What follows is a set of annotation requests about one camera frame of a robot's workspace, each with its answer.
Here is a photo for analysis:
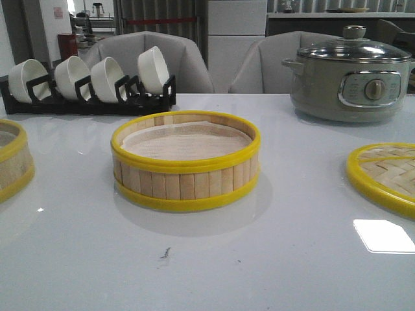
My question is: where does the woven bamboo steamer lid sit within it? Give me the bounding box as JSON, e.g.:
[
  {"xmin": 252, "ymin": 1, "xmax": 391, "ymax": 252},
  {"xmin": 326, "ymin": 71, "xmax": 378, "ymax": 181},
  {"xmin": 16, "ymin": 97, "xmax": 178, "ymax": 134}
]
[{"xmin": 346, "ymin": 143, "xmax": 414, "ymax": 219}]

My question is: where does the bamboo steamer tray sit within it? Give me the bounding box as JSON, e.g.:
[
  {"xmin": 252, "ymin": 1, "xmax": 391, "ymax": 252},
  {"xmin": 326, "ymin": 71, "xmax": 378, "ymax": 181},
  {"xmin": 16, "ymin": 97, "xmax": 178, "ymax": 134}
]
[
  {"xmin": 111, "ymin": 110, "xmax": 261, "ymax": 212},
  {"xmin": 1, "ymin": 119, "xmax": 35, "ymax": 202}
]

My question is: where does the white liner cloth center tray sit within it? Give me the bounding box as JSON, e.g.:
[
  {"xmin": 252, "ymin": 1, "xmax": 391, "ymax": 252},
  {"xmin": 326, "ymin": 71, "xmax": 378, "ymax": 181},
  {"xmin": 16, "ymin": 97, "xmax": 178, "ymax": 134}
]
[{"xmin": 121, "ymin": 121, "xmax": 252, "ymax": 161}]

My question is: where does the grey chair left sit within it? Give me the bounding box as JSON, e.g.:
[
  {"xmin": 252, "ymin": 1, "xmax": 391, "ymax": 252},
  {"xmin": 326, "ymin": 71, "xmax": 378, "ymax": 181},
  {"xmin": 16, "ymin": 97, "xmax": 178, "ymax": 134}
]
[{"xmin": 81, "ymin": 31, "xmax": 215, "ymax": 93}]

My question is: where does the grey chair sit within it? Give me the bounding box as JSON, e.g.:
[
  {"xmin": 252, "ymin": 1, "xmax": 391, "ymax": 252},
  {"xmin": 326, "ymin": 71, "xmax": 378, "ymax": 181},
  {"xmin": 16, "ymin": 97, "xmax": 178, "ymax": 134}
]
[
  {"xmin": 228, "ymin": 31, "xmax": 336, "ymax": 94},
  {"xmin": 81, "ymin": 31, "xmax": 215, "ymax": 93}
]

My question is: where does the white bowl right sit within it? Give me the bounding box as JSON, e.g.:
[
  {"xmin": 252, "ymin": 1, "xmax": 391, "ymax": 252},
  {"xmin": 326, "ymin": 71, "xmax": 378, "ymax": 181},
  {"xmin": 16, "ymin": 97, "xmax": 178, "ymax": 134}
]
[{"xmin": 137, "ymin": 46, "xmax": 170, "ymax": 95}]

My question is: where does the white bowl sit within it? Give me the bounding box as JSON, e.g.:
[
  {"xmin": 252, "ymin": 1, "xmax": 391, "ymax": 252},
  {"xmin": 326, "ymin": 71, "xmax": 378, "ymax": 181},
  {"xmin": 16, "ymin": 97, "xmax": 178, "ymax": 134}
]
[
  {"xmin": 54, "ymin": 56, "xmax": 90, "ymax": 101},
  {"xmin": 137, "ymin": 46, "xmax": 170, "ymax": 95},
  {"xmin": 91, "ymin": 57, "xmax": 125, "ymax": 103},
  {"xmin": 8, "ymin": 59, "xmax": 48, "ymax": 103}
]

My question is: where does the grey chair right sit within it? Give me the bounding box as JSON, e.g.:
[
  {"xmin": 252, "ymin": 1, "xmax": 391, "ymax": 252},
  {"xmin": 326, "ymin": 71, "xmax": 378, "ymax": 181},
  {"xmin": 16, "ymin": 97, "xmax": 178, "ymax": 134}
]
[{"xmin": 228, "ymin": 31, "xmax": 336, "ymax": 94}]

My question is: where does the white cabinet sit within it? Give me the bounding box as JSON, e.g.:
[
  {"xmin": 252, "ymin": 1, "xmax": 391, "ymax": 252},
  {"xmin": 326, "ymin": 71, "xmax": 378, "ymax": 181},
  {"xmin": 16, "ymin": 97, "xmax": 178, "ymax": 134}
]
[{"xmin": 207, "ymin": 1, "xmax": 267, "ymax": 93}]

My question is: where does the grey electric cooking pot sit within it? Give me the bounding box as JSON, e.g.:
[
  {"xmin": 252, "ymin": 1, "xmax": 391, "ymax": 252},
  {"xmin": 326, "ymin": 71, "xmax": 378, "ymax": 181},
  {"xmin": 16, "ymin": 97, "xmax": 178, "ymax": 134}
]
[{"xmin": 282, "ymin": 56, "xmax": 414, "ymax": 123}]

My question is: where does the black bowl rack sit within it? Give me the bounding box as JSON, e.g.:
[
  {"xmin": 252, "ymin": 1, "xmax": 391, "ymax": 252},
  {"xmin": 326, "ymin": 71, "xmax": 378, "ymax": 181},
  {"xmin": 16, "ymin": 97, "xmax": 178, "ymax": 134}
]
[{"xmin": 0, "ymin": 62, "xmax": 177, "ymax": 115}]

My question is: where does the red cylinder container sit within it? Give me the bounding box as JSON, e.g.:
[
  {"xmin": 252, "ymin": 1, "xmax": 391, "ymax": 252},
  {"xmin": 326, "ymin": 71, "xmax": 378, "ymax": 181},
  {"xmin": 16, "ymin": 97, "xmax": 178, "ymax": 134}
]
[{"xmin": 57, "ymin": 33, "xmax": 78, "ymax": 61}]

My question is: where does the grey counter shelf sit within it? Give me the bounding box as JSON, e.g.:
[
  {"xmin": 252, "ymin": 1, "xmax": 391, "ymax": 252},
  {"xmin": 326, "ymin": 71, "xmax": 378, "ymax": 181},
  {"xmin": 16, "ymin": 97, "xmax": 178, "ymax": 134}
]
[{"xmin": 266, "ymin": 12, "xmax": 414, "ymax": 39}]

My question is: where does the glass pot lid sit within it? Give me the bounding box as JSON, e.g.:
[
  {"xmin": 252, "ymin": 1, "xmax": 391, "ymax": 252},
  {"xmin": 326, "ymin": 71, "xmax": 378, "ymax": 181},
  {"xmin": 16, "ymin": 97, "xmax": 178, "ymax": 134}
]
[{"xmin": 297, "ymin": 25, "xmax": 411, "ymax": 63}]

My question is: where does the white bowl far left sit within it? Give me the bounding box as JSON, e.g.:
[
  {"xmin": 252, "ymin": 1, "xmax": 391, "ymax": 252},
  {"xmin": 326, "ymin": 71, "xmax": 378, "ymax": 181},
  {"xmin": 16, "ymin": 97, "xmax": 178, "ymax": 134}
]
[{"xmin": 8, "ymin": 59, "xmax": 48, "ymax": 103}]

